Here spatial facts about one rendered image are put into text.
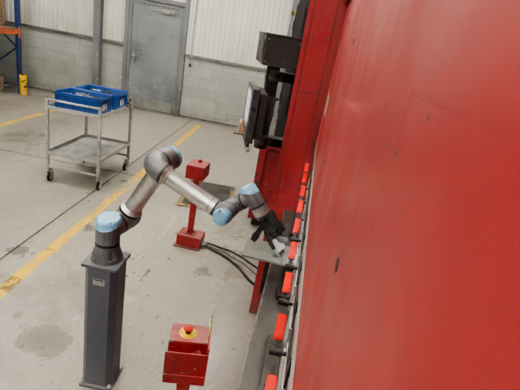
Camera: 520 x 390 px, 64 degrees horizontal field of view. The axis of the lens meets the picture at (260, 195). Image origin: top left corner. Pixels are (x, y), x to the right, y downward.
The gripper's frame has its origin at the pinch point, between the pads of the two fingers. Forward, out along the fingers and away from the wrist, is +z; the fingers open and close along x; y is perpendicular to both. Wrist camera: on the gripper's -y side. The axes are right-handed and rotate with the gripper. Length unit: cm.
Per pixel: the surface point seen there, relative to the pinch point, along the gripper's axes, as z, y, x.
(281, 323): -14, 29, -89
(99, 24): -373, -358, 614
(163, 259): 7, -149, 119
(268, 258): -1.9, -3.4, -6.2
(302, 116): -46, 22, 85
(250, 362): 13, -5, -58
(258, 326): 11.3, -7.1, -38.0
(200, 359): 7, -25, -55
